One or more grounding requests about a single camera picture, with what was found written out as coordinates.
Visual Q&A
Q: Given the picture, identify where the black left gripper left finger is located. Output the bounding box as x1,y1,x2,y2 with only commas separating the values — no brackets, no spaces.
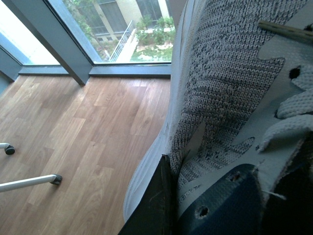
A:
119,155,177,235

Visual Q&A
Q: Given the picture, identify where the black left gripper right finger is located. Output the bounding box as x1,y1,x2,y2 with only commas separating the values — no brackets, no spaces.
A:
261,137,313,235

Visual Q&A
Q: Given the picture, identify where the grey knit sneaker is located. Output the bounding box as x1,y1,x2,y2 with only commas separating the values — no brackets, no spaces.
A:
123,0,313,235

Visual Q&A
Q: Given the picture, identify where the white office chair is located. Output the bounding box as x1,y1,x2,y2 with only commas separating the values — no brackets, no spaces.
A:
0,142,63,192

